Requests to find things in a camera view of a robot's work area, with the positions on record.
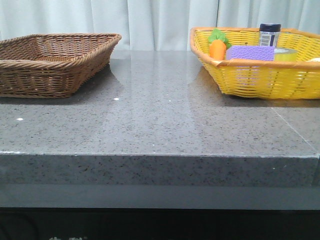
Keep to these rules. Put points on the yellow packing tape roll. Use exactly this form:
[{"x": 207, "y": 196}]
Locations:
[{"x": 285, "y": 54}]

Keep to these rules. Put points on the white curtain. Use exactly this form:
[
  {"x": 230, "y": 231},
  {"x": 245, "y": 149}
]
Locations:
[{"x": 151, "y": 25}]

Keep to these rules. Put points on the orange toy carrot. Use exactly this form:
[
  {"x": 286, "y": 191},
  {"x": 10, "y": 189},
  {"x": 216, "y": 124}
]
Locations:
[{"x": 218, "y": 44}]

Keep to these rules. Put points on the purple foam block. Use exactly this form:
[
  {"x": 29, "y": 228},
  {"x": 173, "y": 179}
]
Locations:
[{"x": 250, "y": 52}]

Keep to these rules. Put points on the brown wicker basket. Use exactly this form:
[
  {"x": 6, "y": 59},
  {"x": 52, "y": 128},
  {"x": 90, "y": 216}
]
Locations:
[{"x": 52, "y": 66}]

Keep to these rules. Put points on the dark-lidded spice jar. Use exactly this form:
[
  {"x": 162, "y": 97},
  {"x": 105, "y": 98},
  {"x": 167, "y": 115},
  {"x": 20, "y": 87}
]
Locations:
[{"x": 269, "y": 34}]

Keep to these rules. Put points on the yellow wicker basket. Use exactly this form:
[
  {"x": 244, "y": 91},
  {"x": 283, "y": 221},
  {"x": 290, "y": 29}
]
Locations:
[{"x": 293, "y": 80}]

